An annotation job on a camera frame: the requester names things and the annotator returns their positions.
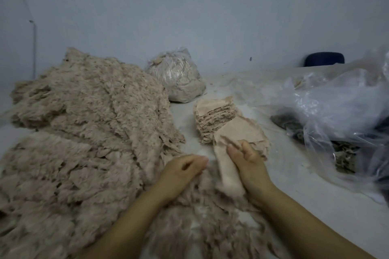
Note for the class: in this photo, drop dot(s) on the beige fabric piece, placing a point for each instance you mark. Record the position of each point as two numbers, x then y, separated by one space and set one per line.
228 174

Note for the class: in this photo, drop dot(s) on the person's right hand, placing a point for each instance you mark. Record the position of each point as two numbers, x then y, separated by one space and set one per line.
250 171

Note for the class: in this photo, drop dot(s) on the blue chair back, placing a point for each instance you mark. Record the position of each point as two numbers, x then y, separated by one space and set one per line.
324 59

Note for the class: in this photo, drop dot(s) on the large pile beige fabric scraps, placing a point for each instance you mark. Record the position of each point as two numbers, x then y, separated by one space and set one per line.
79 146

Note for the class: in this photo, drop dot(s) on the person's right forearm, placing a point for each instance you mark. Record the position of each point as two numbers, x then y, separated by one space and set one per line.
316 231

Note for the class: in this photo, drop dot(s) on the person's left forearm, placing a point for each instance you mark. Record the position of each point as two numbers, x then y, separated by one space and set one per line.
118 234

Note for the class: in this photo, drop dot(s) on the stack of sorted beige pieces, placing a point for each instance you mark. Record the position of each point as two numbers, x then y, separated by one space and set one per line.
211 115

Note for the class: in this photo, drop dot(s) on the beige scrap strips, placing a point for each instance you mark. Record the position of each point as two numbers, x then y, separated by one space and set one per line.
206 228

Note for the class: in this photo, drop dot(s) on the clear bag of beige scraps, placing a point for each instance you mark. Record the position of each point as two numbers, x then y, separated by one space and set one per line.
177 75

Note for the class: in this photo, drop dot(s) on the person's left hand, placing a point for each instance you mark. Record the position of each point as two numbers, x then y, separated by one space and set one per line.
176 175

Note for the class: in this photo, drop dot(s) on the large clear plastic bag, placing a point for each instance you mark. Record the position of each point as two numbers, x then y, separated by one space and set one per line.
343 110

